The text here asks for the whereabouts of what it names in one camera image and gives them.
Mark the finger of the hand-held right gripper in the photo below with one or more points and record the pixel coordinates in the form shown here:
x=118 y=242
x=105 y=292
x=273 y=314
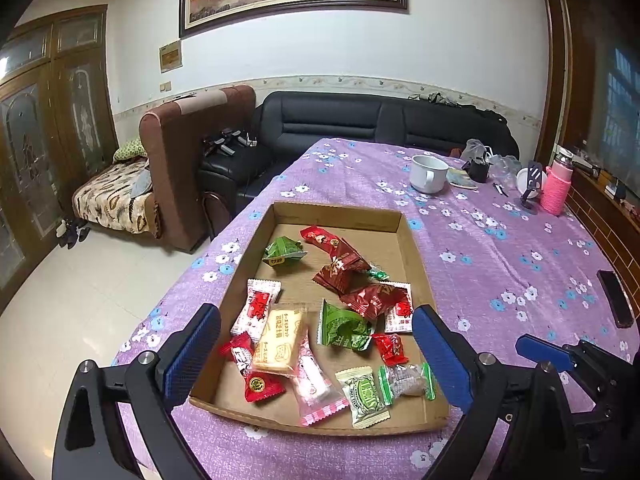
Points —
x=542 y=350

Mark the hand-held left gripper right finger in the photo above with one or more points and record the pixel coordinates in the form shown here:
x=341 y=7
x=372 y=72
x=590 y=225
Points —
x=442 y=360

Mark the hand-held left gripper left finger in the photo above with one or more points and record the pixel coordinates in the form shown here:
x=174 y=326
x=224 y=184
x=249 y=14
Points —
x=192 y=355

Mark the clear candy green ends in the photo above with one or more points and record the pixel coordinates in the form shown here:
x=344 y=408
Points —
x=407 y=380

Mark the small red candy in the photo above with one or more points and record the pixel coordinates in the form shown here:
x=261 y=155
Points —
x=391 y=348

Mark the white red snack packet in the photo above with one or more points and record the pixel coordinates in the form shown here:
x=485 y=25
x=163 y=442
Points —
x=400 y=319
x=257 y=310

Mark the dark red snack packet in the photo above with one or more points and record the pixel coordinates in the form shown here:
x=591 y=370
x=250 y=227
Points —
x=344 y=266
x=375 y=301

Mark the beige biscuit packet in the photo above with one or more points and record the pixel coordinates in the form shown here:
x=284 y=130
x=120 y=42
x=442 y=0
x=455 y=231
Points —
x=281 y=340

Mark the small green candy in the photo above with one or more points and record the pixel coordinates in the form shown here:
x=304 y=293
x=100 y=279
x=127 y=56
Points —
x=378 y=274

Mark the pink snack packet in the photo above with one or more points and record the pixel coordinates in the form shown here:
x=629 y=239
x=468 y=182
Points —
x=317 y=385

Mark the cardboard tray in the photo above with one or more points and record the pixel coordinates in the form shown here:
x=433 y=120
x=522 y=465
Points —
x=350 y=220

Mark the black phone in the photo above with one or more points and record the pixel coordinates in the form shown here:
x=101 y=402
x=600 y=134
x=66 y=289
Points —
x=616 y=299

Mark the purple floral tablecloth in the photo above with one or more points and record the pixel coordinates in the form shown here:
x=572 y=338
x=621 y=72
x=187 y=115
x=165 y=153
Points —
x=475 y=270

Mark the green packet yellow label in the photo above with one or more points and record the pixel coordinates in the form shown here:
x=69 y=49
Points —
x=284 y=252

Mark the dark wooden chair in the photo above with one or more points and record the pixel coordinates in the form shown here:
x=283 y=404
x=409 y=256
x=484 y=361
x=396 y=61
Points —
x=216 y=212

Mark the pink sleeved bottle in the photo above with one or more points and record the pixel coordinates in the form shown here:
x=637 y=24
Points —
x=556 y=187

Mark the black shoe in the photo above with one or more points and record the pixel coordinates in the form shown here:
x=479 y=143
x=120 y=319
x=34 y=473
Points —
x=65 y=234
x=81 y=234

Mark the black pen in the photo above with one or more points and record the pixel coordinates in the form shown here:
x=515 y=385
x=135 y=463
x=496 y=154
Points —
x=500 y=189

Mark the black spatula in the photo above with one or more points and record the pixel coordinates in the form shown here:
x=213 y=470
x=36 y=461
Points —
x=532 y=180

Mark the white round dish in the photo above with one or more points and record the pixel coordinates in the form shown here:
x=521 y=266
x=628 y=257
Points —
x=521 y=179

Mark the patterned sofa bed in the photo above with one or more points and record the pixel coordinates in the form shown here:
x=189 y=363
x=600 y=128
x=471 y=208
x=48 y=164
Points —
x=110 y=200

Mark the grey cloth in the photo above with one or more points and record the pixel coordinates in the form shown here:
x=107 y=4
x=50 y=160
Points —
x=141 y=182

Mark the thin booklet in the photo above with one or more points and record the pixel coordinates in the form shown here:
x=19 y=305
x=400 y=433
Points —
x=461 y=178

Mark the white cup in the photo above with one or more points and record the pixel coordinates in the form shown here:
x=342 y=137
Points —
x=427 y=175

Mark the brown armchair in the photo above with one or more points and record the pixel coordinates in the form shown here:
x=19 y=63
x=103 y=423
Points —
x=175 y=170

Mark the clear plastic container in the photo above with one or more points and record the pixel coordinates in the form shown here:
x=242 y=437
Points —
x=506 y=166

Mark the black cup with plastic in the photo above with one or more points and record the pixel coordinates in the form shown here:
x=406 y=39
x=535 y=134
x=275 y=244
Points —
x=476 y=170

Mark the clear plastic bag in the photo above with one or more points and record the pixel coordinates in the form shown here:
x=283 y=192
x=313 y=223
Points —
x=475 y=149

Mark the green pillow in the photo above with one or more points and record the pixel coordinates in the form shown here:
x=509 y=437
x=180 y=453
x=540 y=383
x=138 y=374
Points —
x=131 y=150

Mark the black cloth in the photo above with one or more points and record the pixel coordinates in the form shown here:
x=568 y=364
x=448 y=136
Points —
x=492 y=115

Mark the wooden glass door wardrobe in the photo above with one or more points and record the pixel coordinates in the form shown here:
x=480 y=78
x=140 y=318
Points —
x=55 y=135

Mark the dark cloth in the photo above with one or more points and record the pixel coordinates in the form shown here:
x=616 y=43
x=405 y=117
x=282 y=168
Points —
x=432 y=99

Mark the black leather sofa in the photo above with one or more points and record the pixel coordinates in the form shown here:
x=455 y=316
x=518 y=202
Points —
x=340 y=120

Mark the wooden cabinet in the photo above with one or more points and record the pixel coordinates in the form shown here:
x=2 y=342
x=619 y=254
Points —
x=580 y=60

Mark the wall switch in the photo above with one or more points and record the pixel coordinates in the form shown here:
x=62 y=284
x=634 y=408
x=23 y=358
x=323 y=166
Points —
x=165 y=86

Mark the wall calendar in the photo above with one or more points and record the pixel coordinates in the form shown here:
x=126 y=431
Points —
x=170 y=56

